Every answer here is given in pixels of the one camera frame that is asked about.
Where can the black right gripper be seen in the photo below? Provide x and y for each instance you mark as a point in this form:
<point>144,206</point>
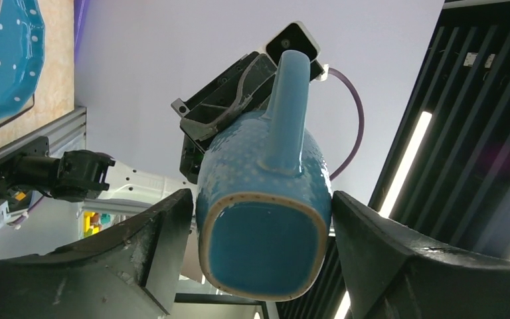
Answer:
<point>243,87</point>

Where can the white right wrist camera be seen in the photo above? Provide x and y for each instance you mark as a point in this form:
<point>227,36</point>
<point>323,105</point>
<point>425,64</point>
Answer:
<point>296,37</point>

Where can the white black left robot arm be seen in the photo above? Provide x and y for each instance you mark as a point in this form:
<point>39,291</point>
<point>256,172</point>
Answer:
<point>76,176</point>

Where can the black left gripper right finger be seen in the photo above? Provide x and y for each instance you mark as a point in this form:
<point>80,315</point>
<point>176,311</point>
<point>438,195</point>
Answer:
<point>392,271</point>

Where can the blue polka dot plate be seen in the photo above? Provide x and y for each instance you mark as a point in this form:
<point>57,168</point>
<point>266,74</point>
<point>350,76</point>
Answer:
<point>22,52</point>

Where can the blue mug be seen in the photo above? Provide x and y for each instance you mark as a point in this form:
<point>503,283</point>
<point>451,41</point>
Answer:
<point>263,209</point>

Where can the yellow green pink toy blocks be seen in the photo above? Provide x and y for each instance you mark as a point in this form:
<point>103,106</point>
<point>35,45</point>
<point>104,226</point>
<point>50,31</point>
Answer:
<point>93,223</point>

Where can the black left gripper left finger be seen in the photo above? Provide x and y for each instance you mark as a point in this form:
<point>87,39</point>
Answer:
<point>129,270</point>

